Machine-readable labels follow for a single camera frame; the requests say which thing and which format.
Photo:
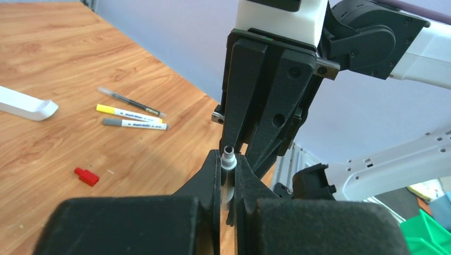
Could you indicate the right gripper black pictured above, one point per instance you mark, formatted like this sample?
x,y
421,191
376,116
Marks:
x,y
269,83

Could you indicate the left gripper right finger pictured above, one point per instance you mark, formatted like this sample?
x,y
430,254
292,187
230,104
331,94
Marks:
x,y
267,224

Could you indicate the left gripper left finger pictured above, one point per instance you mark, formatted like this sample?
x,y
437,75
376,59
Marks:
x,y
186,222

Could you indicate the white marker grey tip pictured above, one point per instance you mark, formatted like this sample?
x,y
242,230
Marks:
x,y
135,124

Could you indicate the white marker yellow tip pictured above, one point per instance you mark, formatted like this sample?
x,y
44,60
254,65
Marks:
x,y
127,114

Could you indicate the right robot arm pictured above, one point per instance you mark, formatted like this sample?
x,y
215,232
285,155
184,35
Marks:
x,y
383,67

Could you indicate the red pen cap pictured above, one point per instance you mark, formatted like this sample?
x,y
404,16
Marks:
x,y
86,176

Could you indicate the clear barrel gel pen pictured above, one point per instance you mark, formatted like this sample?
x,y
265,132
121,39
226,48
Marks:
x,y
131,102

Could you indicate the white marker red tip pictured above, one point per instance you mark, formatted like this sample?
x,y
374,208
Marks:
x,y
228,163

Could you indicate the green plastic bin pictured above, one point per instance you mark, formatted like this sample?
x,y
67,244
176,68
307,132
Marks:
x,y
424,236

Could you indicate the clothes rack metal white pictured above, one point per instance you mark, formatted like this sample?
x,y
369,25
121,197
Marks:
x,y
22,105

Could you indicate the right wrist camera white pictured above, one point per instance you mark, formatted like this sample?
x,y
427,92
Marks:
x,y
304,24

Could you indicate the aluminium frame rail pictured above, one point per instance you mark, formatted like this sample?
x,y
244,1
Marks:
x,y
294,160

